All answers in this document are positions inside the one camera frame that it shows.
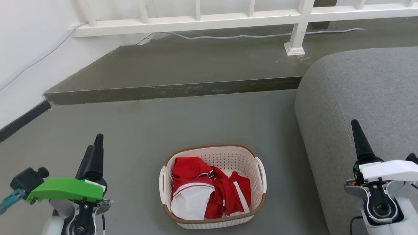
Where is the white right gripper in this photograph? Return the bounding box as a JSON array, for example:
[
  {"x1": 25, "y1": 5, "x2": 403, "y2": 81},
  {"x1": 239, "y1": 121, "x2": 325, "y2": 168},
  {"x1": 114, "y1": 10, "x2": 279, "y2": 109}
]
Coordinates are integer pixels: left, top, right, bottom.
[{"x1": 351, "y1": 119, "x2": 418, "y2": 184}]

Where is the white wooden railing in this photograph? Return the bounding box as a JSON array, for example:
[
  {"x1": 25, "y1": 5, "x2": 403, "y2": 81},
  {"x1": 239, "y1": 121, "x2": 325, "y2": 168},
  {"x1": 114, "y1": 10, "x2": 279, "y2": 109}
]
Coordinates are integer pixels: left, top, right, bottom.
[{"x1": 71, "y1": 0, "x2": 418, "y2": 56}]

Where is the light grey cable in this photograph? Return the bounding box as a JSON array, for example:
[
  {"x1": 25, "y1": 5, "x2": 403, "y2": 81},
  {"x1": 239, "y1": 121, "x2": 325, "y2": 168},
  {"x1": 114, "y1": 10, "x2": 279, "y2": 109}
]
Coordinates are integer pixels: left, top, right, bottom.
[
  {"x1": 0, "y1": 22, "x2": 88, "y2": 91},
  {"x1": 162, "y1": 28, "x2": 369, "y2": 40}
]

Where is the red white sports jersey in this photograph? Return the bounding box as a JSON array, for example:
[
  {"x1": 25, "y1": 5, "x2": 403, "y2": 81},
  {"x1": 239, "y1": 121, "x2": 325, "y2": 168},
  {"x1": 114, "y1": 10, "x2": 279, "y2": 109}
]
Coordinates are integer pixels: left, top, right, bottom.
[{"x1": 170, "y1": 157, "x2": 216, "y2": 220}]

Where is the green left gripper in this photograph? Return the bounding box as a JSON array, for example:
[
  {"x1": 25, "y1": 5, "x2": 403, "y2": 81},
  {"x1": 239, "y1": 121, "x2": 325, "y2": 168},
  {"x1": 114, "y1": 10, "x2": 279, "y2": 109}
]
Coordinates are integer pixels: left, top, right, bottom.
[{"x1": 25, "y1": 133, "x2": 108, "y2": 204}]

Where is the red garment with white stripe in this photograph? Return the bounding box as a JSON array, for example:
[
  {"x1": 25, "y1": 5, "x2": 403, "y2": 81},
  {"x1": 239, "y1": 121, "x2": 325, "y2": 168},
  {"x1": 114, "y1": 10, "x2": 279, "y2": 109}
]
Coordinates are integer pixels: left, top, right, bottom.
[{"x1": 205, "y1": 165, "x2": 252, "y2": 219}]

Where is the black baseboard strip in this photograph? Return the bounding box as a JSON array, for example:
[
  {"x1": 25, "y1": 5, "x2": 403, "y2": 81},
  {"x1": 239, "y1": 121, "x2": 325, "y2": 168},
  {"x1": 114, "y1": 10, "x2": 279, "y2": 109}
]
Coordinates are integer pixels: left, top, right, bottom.
[{"x1": 0, "y1": 99, "x2": 52, "y2": 143}]

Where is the teal connector plug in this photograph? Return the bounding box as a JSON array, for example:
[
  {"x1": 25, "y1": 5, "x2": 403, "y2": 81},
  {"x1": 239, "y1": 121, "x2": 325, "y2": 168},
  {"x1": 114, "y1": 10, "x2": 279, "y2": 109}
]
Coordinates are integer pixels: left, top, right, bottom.
[{"x1": 0, "y1": 188, "x2": 27, "y2": 215}]

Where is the white laundry basket brown rim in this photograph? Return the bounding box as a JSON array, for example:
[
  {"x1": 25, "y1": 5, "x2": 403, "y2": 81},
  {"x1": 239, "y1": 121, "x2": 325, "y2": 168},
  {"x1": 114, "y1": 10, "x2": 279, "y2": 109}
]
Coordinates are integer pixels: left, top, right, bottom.
[{"x1": 159, "y1": 143, "x2": 267, "y2": 229}]

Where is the grey fabric sofa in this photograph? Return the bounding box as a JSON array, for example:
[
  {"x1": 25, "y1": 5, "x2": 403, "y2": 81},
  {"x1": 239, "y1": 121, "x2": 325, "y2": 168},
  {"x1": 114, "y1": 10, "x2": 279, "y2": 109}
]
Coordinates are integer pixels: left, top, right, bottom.
[{"x1": 294, "y1": 47, "x2": 418, "y2": 235}]

